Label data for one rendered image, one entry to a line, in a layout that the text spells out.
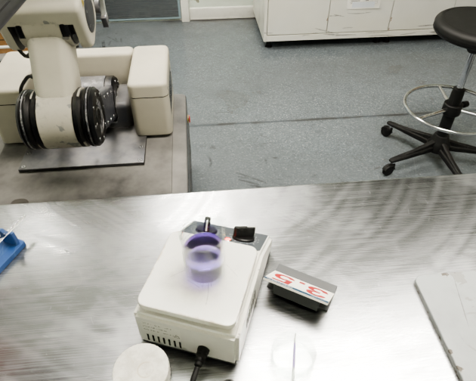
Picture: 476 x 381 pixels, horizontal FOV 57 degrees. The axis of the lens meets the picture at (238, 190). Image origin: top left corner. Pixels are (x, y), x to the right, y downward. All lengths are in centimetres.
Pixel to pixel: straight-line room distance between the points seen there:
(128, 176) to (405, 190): 90
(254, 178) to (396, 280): 134
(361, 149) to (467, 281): 154
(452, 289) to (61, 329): 53
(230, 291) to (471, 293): 34
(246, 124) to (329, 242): 163
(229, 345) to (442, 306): 30
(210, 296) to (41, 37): 95
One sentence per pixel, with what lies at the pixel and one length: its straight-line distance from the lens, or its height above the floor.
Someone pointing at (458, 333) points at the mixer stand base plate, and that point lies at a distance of 65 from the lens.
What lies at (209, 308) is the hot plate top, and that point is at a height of 84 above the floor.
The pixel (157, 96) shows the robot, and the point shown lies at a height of 53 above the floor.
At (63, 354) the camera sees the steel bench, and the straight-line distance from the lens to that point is 63.
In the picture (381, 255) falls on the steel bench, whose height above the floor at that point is 75.
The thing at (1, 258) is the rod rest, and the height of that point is 76.
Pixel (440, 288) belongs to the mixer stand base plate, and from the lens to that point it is 69.
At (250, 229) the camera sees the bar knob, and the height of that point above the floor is 81.
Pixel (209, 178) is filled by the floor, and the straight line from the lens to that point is 195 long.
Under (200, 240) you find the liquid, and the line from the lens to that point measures 52.
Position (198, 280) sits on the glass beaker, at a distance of 52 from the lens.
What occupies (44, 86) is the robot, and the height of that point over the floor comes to 68.
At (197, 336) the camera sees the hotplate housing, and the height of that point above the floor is 80.
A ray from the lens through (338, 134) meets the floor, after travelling 227.
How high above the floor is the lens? 127
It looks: 42 degrees down
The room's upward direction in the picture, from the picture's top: straight up
